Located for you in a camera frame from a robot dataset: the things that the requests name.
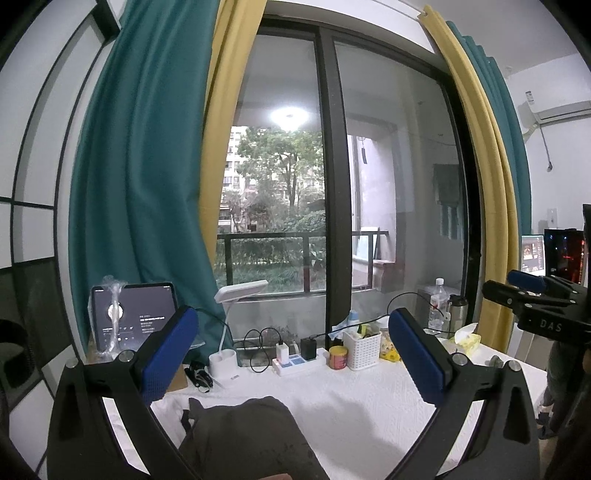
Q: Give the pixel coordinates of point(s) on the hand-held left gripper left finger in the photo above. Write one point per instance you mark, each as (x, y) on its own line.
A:
(168, 355)

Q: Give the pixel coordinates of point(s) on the tablet in plastic bag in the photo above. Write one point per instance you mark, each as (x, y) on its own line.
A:
(134, 318)

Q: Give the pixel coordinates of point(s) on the teal curtain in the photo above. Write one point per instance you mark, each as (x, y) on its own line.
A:
(138, 161)
(512, 138)

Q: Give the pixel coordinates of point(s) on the clear water bottle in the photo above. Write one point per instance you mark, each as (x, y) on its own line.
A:
(437, 309)

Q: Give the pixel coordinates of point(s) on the white power strip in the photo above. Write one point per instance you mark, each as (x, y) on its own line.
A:
(300, 365)

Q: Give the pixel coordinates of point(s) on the olive green shirt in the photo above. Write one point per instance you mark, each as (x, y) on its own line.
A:
(249, 438)

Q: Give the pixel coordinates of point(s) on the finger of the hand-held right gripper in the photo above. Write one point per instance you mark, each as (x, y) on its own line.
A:
(526, 280)
(505, 295)

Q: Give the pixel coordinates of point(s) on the white charger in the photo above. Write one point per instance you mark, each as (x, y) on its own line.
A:
(282, 353)

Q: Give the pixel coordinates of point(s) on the light blue face mask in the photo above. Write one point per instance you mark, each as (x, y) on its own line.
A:
(339, 330)

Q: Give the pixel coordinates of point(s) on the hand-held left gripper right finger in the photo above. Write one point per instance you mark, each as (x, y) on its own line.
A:
(418, 360)

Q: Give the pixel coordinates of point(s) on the pink yellow-lidded jar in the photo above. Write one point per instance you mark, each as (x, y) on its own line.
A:
(338, 359)

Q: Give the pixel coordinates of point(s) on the blue capped bottle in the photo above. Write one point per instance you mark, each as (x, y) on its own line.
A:
(353, 321)

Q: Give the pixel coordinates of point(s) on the yellow tissue pack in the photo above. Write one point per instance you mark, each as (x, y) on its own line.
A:
(466, 341)

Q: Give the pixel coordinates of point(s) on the white wall switch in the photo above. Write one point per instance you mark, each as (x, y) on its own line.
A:
(552, 218)

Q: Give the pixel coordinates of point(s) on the clear snack jar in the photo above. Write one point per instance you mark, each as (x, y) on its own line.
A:
(387, 341)

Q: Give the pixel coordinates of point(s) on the cardboard box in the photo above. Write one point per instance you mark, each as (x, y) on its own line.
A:
(179, 381)

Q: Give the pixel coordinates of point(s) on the yellow duck snack bag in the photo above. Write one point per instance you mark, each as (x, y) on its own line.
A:
(390, 356)

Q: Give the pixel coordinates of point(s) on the black clip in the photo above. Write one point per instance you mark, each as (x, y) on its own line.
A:
(201, 378)

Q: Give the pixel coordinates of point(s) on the yellow curtain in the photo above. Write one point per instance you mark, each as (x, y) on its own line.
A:
(485, 161)
(221, 115)

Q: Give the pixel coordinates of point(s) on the steel thermos cup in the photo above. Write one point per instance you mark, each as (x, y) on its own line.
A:
(457, 316)

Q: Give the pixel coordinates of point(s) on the white air conditioner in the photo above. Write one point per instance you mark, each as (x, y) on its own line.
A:
(558, 113)

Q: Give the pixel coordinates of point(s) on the black charger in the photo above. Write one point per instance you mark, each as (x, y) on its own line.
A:
(309, 348)

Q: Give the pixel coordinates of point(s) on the black computer tower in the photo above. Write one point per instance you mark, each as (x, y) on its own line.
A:
(565, 254)

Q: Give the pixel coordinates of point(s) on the white plastic basket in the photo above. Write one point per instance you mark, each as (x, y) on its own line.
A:
(362, 353)

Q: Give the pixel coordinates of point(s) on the white desk lamp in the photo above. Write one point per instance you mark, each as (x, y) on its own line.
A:
(242, 290)

